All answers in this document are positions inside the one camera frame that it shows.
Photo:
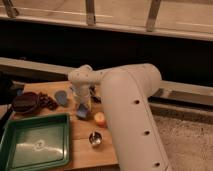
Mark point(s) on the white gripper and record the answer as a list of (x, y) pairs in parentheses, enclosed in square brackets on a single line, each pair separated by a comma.
[(82, 94)]

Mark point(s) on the blue sponge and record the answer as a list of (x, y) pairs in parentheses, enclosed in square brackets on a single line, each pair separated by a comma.
[(82, 112)]

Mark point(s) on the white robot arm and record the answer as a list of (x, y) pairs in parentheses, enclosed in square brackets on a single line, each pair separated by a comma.
[(124, 94)]

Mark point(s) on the blue plastic cup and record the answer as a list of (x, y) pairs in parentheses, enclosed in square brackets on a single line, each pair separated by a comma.
[(61, 97)]

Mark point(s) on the small metal cup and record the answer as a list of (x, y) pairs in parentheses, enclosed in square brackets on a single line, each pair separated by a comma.
[(95, 139)]

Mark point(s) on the apple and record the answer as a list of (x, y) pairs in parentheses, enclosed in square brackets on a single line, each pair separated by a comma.
[(100, 119)]

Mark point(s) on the bunch of dark grapes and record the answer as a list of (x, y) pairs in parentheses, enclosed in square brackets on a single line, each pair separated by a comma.
[(45, 101)]

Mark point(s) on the wooden cutting board table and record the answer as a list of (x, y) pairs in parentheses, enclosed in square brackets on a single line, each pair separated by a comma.
[(83, 156)]

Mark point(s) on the dark brown bowl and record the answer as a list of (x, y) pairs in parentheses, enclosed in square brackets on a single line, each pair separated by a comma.
[(25, 103)]

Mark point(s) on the green plastic tray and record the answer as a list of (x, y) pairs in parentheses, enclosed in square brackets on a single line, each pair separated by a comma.
[(36, 144)]

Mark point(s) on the black handled knife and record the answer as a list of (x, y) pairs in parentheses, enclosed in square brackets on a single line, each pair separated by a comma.
[(94, 96)]

